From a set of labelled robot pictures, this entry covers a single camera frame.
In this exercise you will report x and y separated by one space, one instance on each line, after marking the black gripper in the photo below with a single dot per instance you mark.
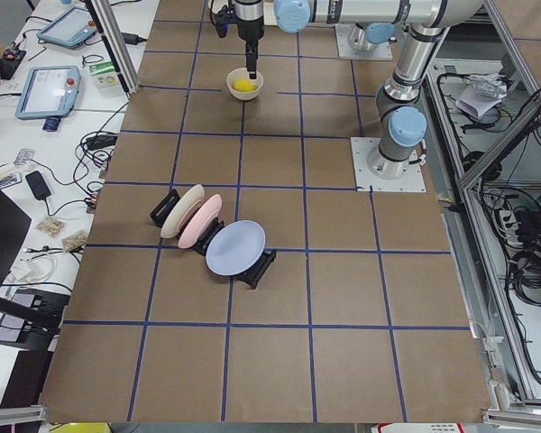
249 26

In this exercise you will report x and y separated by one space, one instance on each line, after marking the white ceramic bowl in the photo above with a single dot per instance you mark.
243 73

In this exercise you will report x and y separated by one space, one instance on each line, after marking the yellow lemon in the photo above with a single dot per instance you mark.
244 86

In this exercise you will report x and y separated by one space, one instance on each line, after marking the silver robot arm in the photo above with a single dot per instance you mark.
294 16
404 127

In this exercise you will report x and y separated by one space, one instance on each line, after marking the black power adapter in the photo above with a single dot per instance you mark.
132 38

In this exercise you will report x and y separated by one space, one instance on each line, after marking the green white carton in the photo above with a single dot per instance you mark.
103 74

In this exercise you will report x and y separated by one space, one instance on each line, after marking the beige plate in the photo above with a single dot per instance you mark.
182 211

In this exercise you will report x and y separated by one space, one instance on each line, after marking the pink plate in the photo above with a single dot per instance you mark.
198 224

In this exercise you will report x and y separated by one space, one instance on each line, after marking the upper blue teach pendant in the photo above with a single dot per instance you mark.
70 29

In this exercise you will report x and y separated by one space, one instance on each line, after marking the blue teach pendant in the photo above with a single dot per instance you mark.
49 91
70 29

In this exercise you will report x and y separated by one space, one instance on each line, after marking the lavender plate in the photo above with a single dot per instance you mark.
235 248

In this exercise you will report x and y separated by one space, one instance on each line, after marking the lower blue teach pendant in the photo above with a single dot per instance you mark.
49 91

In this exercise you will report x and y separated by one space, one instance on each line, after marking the black dish rack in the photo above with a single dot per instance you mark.
251 277

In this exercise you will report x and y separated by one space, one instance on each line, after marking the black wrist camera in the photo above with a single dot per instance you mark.
222 19

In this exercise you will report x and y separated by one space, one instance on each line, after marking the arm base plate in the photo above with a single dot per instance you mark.
364 41
373 173

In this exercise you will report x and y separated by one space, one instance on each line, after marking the aluminium frame post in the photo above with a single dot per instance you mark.
104 18

